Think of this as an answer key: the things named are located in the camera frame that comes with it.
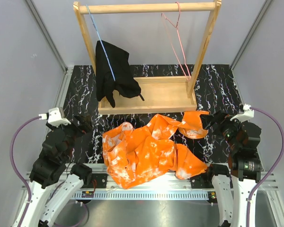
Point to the orange tie-dye trousers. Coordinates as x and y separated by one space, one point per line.
134 156

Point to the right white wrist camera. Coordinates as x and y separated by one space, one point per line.
245 113

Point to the aluminium frame rail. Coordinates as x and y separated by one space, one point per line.
165 187

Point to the blue wire hanger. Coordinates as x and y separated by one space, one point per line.
101 42

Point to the black garment on hanger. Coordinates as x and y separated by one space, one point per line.
125 84

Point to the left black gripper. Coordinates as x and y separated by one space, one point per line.
86 123

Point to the wooden clothes rack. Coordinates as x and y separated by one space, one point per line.
159 94

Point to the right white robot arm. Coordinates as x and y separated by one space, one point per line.
235 209

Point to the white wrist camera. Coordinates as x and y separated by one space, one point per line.
55 117
245 113

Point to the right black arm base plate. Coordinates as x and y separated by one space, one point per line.
200 182

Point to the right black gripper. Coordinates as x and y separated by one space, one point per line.
222 118

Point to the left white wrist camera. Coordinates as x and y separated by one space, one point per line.
55 117

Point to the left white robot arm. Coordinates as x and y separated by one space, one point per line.
42 204

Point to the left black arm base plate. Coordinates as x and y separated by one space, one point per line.
99 180

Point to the black marble pattern mat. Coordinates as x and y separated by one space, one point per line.
215 90

